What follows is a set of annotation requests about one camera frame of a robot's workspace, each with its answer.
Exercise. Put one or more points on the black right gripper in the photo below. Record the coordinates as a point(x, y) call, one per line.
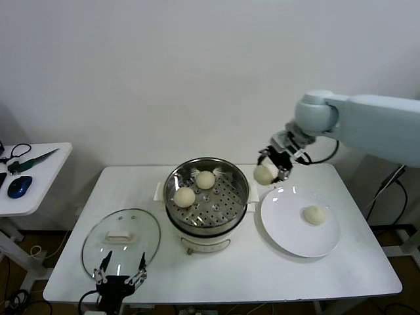
point(280, 158)

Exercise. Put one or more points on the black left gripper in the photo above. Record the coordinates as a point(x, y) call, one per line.
point(113, 290)

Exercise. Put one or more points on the white steamed baozi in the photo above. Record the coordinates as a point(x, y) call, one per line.
point(184, 197)
point(205, 180)
point(314, 215)
point(264, 175)

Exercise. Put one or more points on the round glass pot lid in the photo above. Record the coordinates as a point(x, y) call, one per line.
point(118, 236)

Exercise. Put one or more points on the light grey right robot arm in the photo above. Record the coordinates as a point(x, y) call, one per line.
point(377, 124)

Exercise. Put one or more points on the stainless steel steamer basket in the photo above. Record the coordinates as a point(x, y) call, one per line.
point(205, 200)

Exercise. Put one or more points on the round white plate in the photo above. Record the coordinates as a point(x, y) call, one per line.
point(295, 236)

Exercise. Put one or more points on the white electric pot base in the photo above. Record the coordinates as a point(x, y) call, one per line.
point(203, 243)

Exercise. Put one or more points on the white side table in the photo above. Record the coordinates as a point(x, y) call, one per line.
point(49, 177)

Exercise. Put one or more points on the blue computer mouse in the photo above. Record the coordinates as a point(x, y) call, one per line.
point(20, 186)

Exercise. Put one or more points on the white shelf stand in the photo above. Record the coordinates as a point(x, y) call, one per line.
point(413, 244)

